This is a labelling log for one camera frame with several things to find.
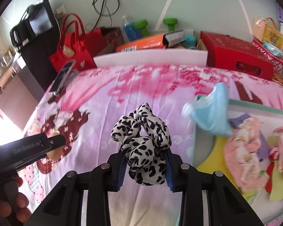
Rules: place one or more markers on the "blue surgical face mask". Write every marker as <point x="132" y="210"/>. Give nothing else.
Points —
<point x="210" y="112"/>

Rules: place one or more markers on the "black monitor device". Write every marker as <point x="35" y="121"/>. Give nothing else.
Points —
<point x="37" y="19"/>

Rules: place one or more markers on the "blue water bottle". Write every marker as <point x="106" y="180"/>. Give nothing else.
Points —
<point x="128" y="27"/>

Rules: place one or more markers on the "red felt tote bag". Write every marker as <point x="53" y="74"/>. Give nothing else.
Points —
<point x="76" y="44"/>

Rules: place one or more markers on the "person's left hand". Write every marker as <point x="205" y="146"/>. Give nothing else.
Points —
<point x="18" y="206"/>

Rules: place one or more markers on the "white wall socket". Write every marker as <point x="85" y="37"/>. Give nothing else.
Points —
<point x="60" y="12"/>

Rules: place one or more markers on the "large red gift box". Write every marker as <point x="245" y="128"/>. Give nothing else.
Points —
<point x="230" y="53"/>

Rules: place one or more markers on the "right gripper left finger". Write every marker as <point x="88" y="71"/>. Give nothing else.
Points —
<point x="107" y="177"/>

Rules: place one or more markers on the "yellow sponge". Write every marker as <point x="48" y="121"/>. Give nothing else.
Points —
<point x="215" y="161"/>

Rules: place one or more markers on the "red pink hair bow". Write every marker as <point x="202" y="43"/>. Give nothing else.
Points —
<point x="273" y="156"/>

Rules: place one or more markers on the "smartphone on clip stand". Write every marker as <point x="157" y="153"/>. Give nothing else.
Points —
<point x="66" y="74"/>

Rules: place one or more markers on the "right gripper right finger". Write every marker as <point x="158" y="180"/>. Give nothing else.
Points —
<point x="182" y="177"/>

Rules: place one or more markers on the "light green microfiber cloth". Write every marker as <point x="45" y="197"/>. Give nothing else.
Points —
<point x="276" y="193"/>

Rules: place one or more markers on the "teal small toy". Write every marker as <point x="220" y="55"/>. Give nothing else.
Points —
<point x="190" y="42"/>

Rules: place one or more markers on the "black white leopard scrunchie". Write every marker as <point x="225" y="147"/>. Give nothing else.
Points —
<point x="143" y="138"/>

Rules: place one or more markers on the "cream pink lace scrunchie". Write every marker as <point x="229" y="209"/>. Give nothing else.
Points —
<point x="240" y="155"/>

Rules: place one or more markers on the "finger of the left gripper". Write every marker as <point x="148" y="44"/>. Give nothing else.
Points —
<point x="56" y="142"/>

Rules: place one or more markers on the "white foam board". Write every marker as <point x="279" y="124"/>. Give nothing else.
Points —
<point x="154" y="56"/>

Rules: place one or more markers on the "red white patterned box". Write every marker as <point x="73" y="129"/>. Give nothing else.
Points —
<point x="276" y="61"/>

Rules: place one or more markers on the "green dumbbell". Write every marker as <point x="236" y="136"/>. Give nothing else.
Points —
<point x="142" y="27"/>
<point x="171" y="23"/>

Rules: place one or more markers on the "blue wet wipes pack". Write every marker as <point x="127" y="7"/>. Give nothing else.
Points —
<point x="273" y="50"/>

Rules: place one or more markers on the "yellow gift box with handle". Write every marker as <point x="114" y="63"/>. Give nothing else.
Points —
<point x="265" y="30"/>

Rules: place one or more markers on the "teal rimmed white tray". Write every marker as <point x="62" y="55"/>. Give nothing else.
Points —
<point x="270" y="213"/>

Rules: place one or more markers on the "beige powder puff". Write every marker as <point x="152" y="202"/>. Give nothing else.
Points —
<point x="54" y="152"/>

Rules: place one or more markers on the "orange cardboard box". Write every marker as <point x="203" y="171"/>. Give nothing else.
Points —
<point x="151" y="42"/>

